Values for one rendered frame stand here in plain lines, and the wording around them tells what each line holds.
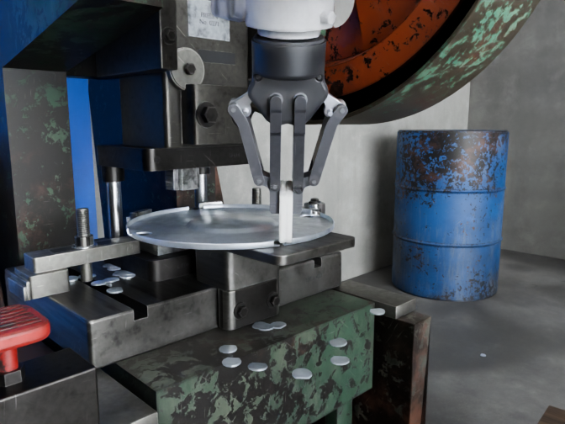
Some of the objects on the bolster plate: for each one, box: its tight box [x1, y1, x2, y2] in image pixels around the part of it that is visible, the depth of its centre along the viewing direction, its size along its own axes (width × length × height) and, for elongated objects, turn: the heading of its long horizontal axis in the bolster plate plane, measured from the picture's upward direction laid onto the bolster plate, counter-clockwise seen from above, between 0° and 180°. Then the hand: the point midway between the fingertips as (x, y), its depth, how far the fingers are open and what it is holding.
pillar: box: [106, 182, 124, 239], centre depth 81 cm, size 2×2×14 cm
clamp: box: [8, 208, 140, 301], centre depth 71 cm, size 6×17×10 cm
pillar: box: [194, 174, 208, 208], centre depth 92 cm, size 2×2×14 cm
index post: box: [304, 198, 325, 217], centre depth 86 cm, size 3×3×10 cm
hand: (285, 211), depth 61 cm, fingers closed
